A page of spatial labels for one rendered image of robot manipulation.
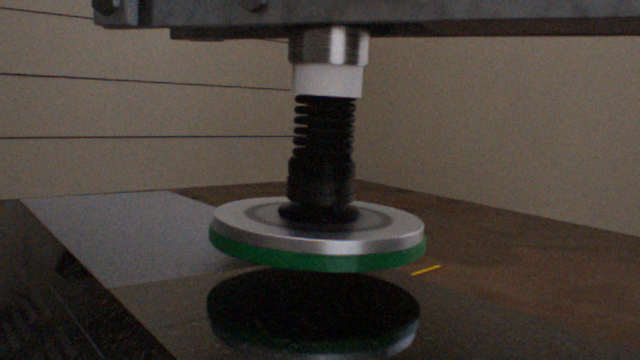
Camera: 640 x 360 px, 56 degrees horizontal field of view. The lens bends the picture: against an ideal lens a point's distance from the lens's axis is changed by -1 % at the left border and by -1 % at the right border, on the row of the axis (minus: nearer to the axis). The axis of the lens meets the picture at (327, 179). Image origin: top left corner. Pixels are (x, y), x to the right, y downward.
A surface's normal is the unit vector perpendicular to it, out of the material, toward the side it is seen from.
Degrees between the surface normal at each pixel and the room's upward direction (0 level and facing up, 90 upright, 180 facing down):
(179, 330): 0
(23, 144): 90
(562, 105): 90
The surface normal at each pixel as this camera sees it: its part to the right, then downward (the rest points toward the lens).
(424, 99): -0.75, 0.05
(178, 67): 0.66, 0.15
